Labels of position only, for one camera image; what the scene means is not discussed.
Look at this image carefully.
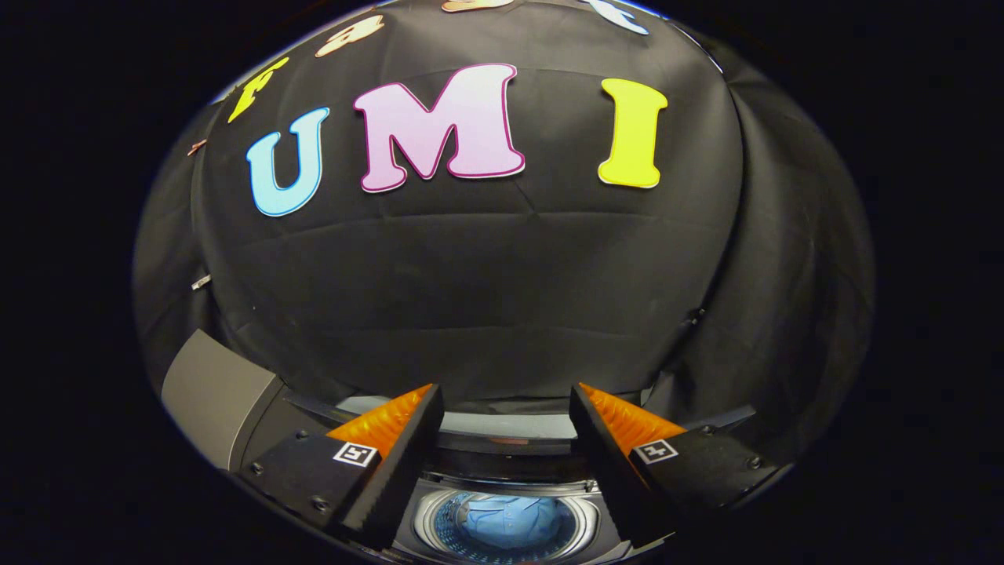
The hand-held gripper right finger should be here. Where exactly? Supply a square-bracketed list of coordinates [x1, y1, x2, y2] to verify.
[568, 381, 787, 552]

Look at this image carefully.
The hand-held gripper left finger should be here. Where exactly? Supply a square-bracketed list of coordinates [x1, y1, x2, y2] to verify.
[238, 382, 446, 552]

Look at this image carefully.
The grey washing machine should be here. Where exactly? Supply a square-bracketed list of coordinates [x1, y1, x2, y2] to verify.
[234, 383, 763, 565]

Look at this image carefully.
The light blue polo shirt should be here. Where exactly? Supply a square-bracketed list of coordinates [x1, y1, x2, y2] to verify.
[453, 493, 564, 552]

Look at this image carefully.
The black backdrop cloth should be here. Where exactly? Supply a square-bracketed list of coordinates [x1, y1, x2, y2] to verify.
[132, 0, 876, 464]

